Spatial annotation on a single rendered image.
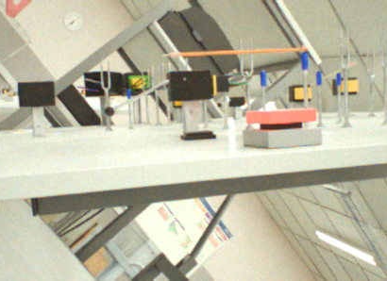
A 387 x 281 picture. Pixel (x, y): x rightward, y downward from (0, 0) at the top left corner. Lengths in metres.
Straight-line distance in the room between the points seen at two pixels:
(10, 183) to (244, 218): 9.33
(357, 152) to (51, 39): 7.90
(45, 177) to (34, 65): 7.87
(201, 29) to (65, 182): 1.47
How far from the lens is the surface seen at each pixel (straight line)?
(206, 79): 0.71
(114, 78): 1.40
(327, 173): 0.64
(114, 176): 0.40
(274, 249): 10.18
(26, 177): 0.39
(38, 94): 0.97
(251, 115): 0.51
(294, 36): 1.89
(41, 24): 8.29
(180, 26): 1.80
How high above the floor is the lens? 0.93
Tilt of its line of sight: 13 degrees up
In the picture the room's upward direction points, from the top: 50 degrees clockwise
